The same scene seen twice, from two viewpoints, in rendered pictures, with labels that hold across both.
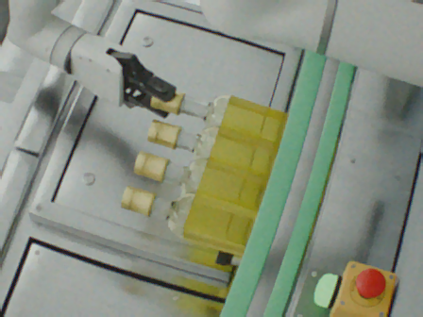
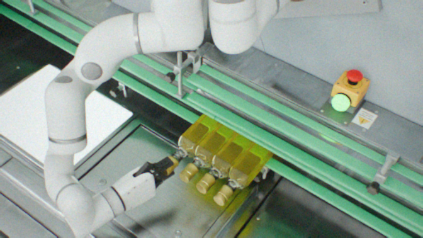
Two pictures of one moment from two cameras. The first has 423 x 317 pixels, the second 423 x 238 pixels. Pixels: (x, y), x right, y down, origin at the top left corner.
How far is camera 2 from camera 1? 0.95 m
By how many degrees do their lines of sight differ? 41
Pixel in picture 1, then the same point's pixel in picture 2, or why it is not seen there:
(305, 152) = (247, 99)
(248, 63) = (138, 141)
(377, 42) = not seen: outside the picture
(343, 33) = not seen: outside the picture
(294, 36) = (270, 15)
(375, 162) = (266, 71)
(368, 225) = (300, 84)
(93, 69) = (138, 190)
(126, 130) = (155, 207)
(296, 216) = (281, 113)
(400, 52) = not seen: outside the picture
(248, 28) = (258, 31)
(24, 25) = (89, 216)
